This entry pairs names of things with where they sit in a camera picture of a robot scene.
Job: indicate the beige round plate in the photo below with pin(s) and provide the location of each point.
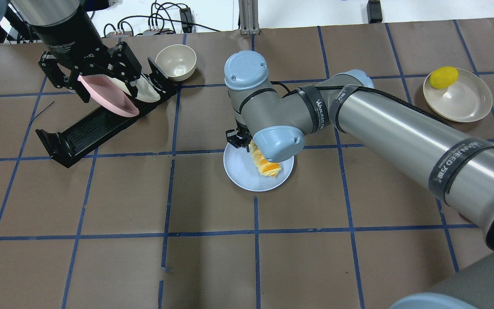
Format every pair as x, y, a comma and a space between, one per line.
469, 99

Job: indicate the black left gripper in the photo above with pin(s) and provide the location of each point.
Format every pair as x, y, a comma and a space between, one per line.
72, 38

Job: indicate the blue plate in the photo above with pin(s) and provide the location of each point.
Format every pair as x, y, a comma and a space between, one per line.
241, 170

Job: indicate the black power adapter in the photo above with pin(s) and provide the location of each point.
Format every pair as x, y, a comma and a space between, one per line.
374, 11

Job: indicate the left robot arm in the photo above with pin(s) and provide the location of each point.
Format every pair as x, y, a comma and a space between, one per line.
38, 9

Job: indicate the black dish rack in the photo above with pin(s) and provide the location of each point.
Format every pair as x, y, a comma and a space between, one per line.
68, 147

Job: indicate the yellow lemon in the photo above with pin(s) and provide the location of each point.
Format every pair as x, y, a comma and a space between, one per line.
443, 77

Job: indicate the striped bread loaf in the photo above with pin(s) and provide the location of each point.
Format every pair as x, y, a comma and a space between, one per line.
264, 167

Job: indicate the aluminium frame post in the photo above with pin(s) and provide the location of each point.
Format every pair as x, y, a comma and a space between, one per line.
248, 17

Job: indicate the white plate in rack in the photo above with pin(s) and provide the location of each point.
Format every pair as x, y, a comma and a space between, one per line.
146, 92

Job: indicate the beige bowl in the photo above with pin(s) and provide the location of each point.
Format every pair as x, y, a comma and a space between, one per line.
177, 61

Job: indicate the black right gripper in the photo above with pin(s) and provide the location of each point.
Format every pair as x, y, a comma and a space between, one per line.
237, 138

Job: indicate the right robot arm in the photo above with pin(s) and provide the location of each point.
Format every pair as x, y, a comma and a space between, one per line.
456, 169

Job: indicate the pink plate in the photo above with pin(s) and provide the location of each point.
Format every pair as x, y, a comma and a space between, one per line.
108, 95

